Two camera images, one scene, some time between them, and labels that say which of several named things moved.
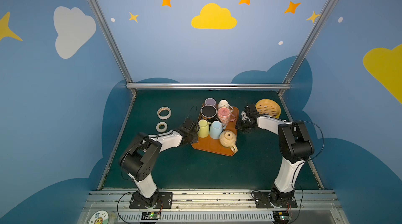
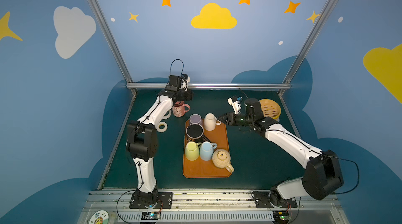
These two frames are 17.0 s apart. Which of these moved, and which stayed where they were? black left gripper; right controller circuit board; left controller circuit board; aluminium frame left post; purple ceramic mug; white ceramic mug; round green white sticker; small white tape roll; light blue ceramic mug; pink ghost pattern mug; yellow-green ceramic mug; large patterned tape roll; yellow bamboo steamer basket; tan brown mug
Moved: purple ceramic mug; white ceramic mug; light blue ceramic mug; yellow-green ceramic mug; pink ghost pattern mug; tan brown mug; black left gripper
Stayed: yellow bamboo steamer basket; small white tape roll; left controller circuit board; large patterned tape roll; round green white sticker; aluminium frame left post; right controller circuit board
